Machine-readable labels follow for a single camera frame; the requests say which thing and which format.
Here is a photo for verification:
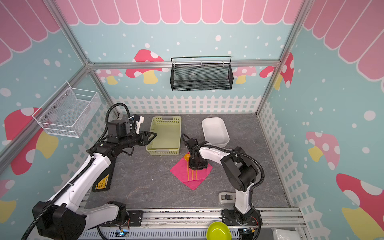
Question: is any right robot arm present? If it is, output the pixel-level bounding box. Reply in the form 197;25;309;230
185;139;265;227

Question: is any orange spoon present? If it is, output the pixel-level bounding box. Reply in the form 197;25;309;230
184;153;191;181

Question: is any pink paper napkin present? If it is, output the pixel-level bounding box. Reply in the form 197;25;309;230
170;153;213;191

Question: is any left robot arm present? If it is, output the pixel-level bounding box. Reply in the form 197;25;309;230
22;103;157;240

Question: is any green perforated plastic basket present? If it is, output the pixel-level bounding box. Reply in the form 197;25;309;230
146;116;182;156

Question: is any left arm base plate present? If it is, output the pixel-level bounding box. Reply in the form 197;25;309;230
101;210;144;228

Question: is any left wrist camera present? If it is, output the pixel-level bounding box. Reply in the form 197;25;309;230
128;115;144;135

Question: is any white plastic tub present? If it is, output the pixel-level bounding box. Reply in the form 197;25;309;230
202;117;230;148

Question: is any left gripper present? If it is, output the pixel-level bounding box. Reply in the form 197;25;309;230
119;130;157;149

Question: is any lime green bowl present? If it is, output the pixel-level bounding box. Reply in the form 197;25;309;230
206;222;232;240

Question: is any white small device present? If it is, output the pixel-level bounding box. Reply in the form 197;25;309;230
218;192;236;205

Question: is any white wire mesh basket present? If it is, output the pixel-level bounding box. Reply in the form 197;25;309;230
33;82;102;138

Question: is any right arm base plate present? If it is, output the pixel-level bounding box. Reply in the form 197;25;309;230
221;209;263;226

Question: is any black wire mesh basket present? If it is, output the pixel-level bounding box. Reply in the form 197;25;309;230
170;56;234;91

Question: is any black box with yellow label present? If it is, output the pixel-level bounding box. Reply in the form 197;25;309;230
91;163;116;193

